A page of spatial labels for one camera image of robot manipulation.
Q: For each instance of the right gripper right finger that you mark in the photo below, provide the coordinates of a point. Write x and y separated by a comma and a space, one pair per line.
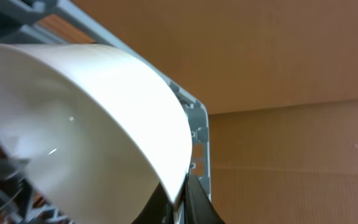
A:
198, 208

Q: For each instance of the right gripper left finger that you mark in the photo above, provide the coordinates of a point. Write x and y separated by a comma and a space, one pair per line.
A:
158, 209

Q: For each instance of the white upturned bowl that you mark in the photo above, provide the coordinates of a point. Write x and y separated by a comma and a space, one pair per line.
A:
99, 128

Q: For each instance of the grey dish rack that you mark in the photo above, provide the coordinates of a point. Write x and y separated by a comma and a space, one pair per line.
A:
64, 23

